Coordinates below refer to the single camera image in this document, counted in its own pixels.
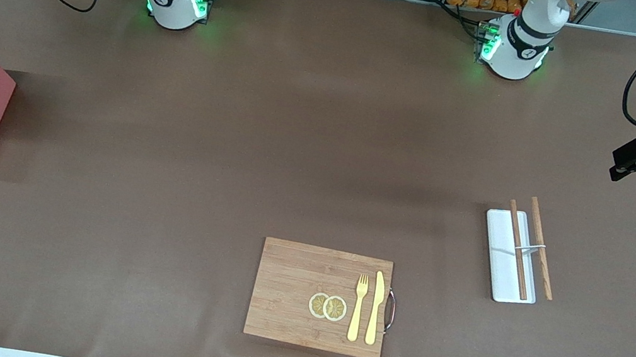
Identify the brown wooden chopstick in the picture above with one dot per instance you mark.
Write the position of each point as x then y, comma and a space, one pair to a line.
541, 249
519, 248

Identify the white chopstick band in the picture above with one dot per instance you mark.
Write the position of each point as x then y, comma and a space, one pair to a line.
530, 248

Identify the white rectangular tray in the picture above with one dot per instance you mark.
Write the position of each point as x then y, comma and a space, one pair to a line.
501, 252

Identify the yellow knife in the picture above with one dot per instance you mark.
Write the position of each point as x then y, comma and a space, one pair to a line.
375, 309

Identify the yellow fork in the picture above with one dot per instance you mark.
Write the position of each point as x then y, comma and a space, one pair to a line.
357, 312

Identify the lemon slice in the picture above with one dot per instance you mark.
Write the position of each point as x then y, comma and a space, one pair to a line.
316, 305
335, 308

